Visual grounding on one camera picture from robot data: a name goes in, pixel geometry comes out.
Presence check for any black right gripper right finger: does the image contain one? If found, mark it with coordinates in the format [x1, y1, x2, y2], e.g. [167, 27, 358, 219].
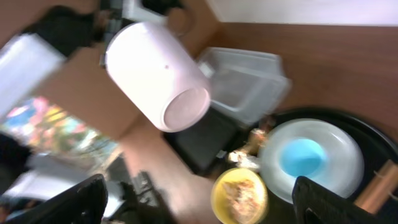
[292, 176, 381, 224]

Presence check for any yellow bowl with food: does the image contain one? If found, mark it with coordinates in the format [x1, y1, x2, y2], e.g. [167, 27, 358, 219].
[211, 168, 268, 224]

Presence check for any wooden chopstick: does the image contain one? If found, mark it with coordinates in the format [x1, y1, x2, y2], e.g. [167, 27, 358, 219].
[354, 160, 397, 214]

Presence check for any gold foil wrapper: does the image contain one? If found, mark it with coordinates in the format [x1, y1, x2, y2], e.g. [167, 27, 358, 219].
[239, 115, 275, 156]

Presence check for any black rectangular tray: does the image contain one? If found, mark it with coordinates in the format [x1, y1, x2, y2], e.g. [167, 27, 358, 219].
[162, 108, 248, 177]

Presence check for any crumpled white tissue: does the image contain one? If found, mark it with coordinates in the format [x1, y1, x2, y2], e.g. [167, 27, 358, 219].
[228, 151, 260, 172]

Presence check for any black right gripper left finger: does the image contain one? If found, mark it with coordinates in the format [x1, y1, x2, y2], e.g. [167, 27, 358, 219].
[6, 174, 108, 224]

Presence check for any colourful printed box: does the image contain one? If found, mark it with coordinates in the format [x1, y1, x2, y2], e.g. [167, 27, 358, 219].
[1, 96, 121, 174]

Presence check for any round black tray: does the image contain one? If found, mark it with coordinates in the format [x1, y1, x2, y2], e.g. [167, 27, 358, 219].
[251, 107, 397, 223]

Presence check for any clear plastic bin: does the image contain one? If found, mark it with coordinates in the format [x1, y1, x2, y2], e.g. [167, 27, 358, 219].
[197, 47, 291, 126]

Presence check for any pink plastic cup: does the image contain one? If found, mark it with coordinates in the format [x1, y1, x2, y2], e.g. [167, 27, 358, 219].
[104, 22, 211, 133]

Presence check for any light blue cup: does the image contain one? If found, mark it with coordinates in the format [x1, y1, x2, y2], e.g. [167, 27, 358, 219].
[280, 139, 327, 177]

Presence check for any grey round plate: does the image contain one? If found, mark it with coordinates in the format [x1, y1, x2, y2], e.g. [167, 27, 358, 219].
[259, 119, 364, 203]

